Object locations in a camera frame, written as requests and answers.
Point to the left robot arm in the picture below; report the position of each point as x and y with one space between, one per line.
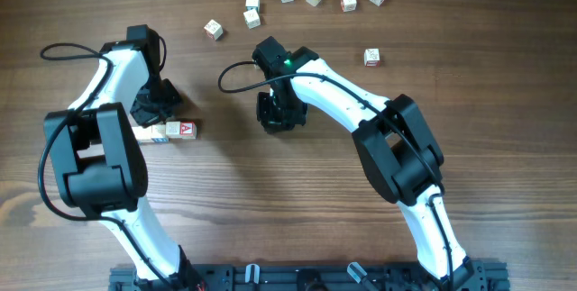
92 168

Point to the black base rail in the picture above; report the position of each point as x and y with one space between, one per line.
475 275

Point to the wooden block blue edge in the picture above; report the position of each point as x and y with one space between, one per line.
253 5

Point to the wooden block red side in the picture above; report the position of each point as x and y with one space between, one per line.
348 5

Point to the wooden block red base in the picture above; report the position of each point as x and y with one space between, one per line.
371 58

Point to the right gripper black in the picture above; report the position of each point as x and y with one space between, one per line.
270 121

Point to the plain wooden block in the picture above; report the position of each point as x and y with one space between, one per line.
143 135
158 133
252 18

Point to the wooden block red underside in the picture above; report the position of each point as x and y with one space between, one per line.
214 30

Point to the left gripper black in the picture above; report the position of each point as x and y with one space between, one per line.
145 118

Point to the wooden block blue side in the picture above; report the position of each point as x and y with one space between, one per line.
172 129

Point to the red letter wooden block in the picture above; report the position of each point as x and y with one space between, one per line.
187 130

